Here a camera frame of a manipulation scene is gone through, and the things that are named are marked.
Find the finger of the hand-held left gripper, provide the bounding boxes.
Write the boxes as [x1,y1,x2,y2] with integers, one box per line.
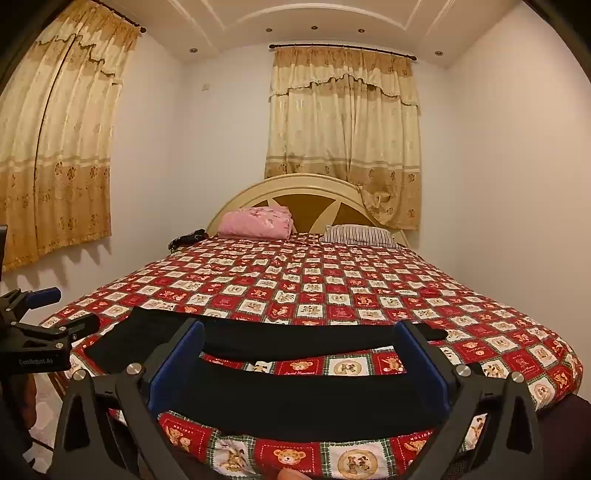
[18,286,62,309]
[13,314,101,344]

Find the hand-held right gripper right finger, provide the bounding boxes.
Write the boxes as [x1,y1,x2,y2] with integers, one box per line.
[394,320,546,480]

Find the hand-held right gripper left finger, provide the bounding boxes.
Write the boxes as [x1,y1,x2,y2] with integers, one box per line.
[48,316,206,480]

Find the black pants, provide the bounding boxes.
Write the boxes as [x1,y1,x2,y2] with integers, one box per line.
[85,305,451,432]

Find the small black item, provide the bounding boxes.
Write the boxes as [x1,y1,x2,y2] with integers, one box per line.
[168,228,207,252]

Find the red checked printed bedspread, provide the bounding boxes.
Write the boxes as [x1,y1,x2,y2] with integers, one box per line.
[39,232,585,480]

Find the striped pillow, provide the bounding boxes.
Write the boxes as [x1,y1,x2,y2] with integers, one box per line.
[320,224,407,250]

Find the beige floral side curtain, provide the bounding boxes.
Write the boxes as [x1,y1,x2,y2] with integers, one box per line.
[0,0,140,273]

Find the pink pillow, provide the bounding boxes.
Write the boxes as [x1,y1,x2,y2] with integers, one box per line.
[217,206,295,240]

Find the cream wooden headboard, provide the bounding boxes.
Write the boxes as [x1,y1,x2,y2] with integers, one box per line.
[206,174,409,245]

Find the beige floral window curtain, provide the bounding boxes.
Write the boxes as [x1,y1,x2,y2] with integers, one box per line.
[264,47,422,230]

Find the dark side curtain rod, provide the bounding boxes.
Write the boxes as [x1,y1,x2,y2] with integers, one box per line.
[98,0,147,34]

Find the dark window curtain rod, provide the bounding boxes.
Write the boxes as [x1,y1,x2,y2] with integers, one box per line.
[269,44,417,62]

